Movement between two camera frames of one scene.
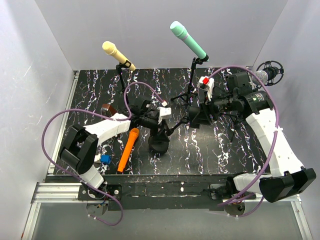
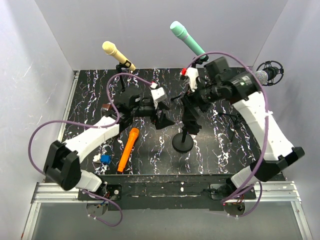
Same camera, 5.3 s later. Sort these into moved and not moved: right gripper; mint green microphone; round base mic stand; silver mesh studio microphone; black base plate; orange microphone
Moved: right gripper; round base mic stand
Not moved: orange microphone; black base plate; mint green microphone; silver mesh studio microphone
